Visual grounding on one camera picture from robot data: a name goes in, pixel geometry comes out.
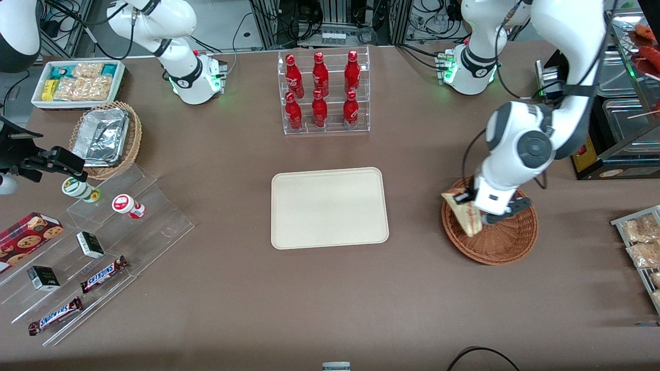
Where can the triangle sandwich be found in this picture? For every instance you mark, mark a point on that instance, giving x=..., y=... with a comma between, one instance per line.
x=468, y=219

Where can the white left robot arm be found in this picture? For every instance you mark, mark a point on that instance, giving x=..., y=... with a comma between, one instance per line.
x=567, y=31

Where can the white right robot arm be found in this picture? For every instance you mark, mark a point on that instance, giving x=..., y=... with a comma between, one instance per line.
x=154, y=20

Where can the brown round wicker basket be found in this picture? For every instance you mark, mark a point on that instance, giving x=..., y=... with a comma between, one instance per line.
x=500, y=242

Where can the light wicker basket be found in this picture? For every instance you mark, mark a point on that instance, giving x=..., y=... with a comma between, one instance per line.
x=135, y=139

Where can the cream plastic tray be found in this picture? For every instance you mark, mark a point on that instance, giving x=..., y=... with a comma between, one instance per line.
x=330, y=208

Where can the green white yogurt cup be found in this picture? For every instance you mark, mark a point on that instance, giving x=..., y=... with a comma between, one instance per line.
x=77, y=188

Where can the aluminium foil container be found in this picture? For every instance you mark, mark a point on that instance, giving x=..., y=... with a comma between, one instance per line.
x=100, y=136

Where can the red white yogurt cup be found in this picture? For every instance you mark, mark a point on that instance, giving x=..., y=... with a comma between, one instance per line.
x=125, y=204

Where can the yellow snack pack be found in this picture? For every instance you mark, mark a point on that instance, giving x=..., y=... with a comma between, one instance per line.
x=49, y=90

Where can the large clear cracker bag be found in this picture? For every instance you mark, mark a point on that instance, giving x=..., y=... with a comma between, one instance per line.
x=85, y=88

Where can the red cookie box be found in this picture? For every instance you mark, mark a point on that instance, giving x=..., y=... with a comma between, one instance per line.
x=26, y=239

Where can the small black box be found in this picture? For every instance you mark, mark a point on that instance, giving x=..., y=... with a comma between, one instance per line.
x=90, y=245
x=44, y=278

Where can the teal snack pack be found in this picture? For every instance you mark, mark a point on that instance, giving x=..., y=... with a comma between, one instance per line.
x=63, y=72

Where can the small clear cracker bag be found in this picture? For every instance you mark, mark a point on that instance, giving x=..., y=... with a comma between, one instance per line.
x=87, y=69

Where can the white rectangular snack bin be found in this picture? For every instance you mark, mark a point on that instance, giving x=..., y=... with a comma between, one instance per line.
x=119, y=82

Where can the black food warmer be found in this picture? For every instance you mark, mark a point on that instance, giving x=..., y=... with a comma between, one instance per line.
x=593, y=165

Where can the clear acrylic step display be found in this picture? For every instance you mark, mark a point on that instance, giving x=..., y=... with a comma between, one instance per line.
x=154, y=226

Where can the snickers bar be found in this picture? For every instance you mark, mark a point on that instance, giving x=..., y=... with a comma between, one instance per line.
x=55, y=316
x=103, y=274

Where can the clear bag of pastry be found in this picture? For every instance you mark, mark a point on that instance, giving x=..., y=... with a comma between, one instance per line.
x=639, y=229
x=644, y=254

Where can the red cola bottle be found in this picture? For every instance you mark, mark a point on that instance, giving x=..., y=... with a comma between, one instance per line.
x=294, y=114
x=293, y=77
x=320, y=76
x=352, y=74
x=319, y=112
x=350, y=111

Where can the clear acrylic bottle rack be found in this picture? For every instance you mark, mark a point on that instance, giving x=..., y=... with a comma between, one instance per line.
x=335, y=129

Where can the steel warmer pan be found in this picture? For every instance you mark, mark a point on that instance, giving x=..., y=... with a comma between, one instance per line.
x=616, y=77
x=626, y=126

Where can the white power strip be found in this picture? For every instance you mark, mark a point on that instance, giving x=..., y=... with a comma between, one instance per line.
x=333, y=38

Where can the red sausage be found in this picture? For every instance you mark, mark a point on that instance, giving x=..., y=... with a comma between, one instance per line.
x=650, y=54

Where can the small grey device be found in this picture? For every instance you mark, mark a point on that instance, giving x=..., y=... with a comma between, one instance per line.
x=336, y=367

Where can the aluminium frame rack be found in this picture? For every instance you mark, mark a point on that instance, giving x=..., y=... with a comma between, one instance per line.
x=268, y=26

